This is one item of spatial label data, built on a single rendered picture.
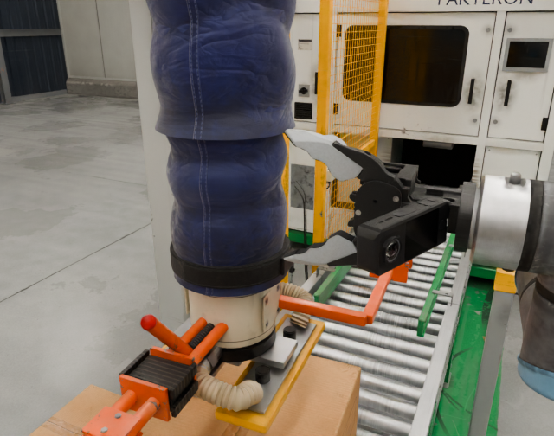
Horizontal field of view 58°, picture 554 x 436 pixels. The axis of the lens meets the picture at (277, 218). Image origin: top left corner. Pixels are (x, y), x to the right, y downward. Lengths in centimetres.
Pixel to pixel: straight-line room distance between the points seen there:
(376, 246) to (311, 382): 87
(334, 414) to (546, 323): 73
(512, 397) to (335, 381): 174
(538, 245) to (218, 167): 48
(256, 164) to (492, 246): 42
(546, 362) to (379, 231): 22
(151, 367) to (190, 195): 28
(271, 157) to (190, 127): 14
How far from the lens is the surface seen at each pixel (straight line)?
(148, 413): 78
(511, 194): 51
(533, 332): 57
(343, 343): 211
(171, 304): 266
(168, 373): 82
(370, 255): 45
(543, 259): 51
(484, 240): 50
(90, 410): 191
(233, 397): 87
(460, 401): 280
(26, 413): 286
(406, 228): 47
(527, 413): 286
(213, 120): 77
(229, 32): 75
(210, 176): 79
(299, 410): 121
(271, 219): 85
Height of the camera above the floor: 176
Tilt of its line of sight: 21 degrees down
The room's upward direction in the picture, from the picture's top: straight up
